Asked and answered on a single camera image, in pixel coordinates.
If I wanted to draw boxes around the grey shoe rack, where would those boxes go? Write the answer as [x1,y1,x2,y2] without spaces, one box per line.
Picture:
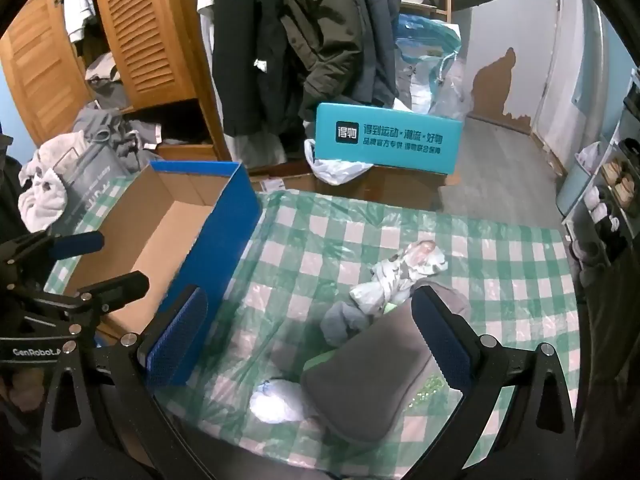
[562,67,640,281]

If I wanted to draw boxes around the white hanging garment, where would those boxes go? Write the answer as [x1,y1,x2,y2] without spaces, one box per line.
[62,0,96,43]

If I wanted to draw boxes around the grey clothes pile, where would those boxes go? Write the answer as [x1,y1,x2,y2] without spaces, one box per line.
[72,52,166,161]

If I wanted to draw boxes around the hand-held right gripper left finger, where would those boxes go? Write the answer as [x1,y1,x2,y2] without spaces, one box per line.
[41,284,209,480]

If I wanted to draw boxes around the green tinsel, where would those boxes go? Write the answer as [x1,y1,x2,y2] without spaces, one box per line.
[405,370,463,411]

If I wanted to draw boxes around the white towel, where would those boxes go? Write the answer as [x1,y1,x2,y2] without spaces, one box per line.
[17,130,91,233]

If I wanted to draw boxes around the green checked tablecloth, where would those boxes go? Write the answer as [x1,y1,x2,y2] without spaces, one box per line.
[45,175,581,471]

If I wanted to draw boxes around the grey pants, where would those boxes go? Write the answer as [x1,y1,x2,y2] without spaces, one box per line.
[300,280,473,443]

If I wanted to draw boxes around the wooden louvred wardrobe door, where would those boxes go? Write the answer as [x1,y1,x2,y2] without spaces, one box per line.
[90,0,206,111]
[0,0,96,146]

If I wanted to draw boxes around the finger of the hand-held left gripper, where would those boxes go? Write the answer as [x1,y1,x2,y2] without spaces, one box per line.
[10,271,150,311]
[0,231,105,273]

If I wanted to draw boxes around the person's dark jacket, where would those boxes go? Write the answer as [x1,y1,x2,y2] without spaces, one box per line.
[575,240,640,480]

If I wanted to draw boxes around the small grey sock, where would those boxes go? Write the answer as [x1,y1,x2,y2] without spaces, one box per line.
[320,300,373,348]

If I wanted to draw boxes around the clear plastic bag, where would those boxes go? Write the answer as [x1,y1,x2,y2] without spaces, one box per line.
[430,52,476,121]

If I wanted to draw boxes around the blue plastic bag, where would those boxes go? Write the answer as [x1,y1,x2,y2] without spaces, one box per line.
[395,15,463,116]

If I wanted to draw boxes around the wooden wardrobe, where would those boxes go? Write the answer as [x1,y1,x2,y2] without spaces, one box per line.
[150,30,233,163]

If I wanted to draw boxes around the patterned baby garment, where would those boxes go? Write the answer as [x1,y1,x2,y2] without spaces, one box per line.
[347,240,448,318]

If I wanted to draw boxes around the person's left hand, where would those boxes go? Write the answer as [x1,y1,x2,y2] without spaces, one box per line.
[0,372,48,413]

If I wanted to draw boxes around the blue cardboard box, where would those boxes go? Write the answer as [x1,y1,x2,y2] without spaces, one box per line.
[65,160,263,341]

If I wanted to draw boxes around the group of shoes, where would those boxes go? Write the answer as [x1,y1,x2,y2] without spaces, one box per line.
[575,140,640,266]

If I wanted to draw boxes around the white bin liner bag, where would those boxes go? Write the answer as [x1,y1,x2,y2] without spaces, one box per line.
[574,141,603,171]

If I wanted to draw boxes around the white plastic bag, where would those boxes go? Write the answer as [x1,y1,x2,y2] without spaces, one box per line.
[304,138,375,186]

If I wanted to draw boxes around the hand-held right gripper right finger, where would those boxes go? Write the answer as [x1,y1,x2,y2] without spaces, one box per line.
[411,286,577,480]

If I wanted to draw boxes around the black coat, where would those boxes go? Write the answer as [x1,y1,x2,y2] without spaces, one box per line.
[212,0,306,138]

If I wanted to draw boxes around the white cloth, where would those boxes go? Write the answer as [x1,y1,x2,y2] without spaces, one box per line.
[249,377,311,425]

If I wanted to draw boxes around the olive green jacket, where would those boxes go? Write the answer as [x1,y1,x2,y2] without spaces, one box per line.
[277,0,368,121]

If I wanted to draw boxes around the teal printed box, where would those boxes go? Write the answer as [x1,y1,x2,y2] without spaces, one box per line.
[314,102,466,176]

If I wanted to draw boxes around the dark blue jacket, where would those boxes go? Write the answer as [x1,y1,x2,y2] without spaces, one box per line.
[350,0,406,108]

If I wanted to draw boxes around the brown cardboard box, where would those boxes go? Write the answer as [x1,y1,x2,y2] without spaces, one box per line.
[247,160,446,211]

